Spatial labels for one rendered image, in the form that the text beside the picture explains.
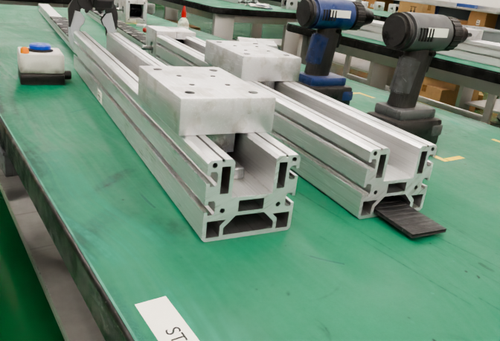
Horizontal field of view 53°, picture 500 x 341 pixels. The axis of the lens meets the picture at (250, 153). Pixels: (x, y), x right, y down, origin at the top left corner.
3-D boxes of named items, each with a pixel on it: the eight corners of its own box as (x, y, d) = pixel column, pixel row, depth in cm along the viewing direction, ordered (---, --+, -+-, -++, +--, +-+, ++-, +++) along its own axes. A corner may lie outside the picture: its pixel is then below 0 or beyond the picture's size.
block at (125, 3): (112, 18, 213) (113, -5, 210) (138, 20, 219) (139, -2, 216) (119, 22, 205) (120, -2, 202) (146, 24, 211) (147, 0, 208)
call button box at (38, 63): (18, 76, 103) (16, 45, 101) (68, 76, 107) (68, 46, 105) (20, 85, 96) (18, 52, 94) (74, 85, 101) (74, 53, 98)
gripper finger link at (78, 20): (71, 47, 122) (84, 11, 121) (74, 51, 118) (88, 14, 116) (58, 42, 121) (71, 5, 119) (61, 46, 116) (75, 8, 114)
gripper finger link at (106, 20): (117, 45, 127) (106, 8, 123) (123, 48, 122) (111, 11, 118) (106, 48, 126) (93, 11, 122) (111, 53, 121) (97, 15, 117)
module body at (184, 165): (74, 68, 115) (73, 30, 112) (117, 69, 119) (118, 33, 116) (201, 243, 49) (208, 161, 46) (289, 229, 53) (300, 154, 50)
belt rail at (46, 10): (38, 10, 212) (38, 3, 211) (48, 11, 214) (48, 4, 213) (74, 53, 133) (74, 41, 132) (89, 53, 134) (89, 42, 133)
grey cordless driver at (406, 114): (354, 138, 87) (379, 7, 80) (428, 130, 98) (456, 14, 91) (387, 153, 82) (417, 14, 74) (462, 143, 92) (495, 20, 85)
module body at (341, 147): (155, 70, 123) (156, 34, 121) (193, 71, 128) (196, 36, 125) (357, 219, 57) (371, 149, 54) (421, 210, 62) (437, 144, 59)
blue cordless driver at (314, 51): (280, 101, 107) (294, -6, 99) (351, 100, 116) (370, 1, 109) (300, 112, 101) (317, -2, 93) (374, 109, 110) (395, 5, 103)
